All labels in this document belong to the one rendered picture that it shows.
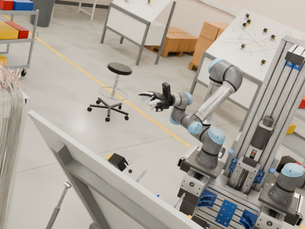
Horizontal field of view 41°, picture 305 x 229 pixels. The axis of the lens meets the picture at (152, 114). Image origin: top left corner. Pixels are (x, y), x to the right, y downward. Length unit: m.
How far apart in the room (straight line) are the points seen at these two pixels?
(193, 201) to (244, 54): 4.29
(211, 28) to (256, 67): 2.30
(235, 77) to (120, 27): 6.05
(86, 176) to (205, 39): 7.24
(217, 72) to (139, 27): 5.53
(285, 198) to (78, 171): 1.44
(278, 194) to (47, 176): 2.34
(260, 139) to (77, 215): 1.87
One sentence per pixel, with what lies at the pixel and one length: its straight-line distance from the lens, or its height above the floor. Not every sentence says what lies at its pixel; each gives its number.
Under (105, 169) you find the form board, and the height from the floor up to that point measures 1.66.
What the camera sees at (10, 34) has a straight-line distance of 5.82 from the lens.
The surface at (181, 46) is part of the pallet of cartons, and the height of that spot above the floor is 0.27.
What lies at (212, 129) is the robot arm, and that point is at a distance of 2.56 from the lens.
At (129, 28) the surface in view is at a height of 0.58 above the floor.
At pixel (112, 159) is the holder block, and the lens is 1.48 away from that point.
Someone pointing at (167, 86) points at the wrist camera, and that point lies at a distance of 2.19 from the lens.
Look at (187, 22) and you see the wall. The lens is 10.78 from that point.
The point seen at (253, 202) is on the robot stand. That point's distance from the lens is 2.65.
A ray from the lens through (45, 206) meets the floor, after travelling 3.77.
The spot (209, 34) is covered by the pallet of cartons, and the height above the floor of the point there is 0.84.
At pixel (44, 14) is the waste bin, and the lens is 8.77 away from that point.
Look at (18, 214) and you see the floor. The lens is 3.65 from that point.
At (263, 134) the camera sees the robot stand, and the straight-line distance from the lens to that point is 2.55.
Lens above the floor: 2.37
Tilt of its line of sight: 23 degrees down
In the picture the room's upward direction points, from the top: 18 degrees clockwise
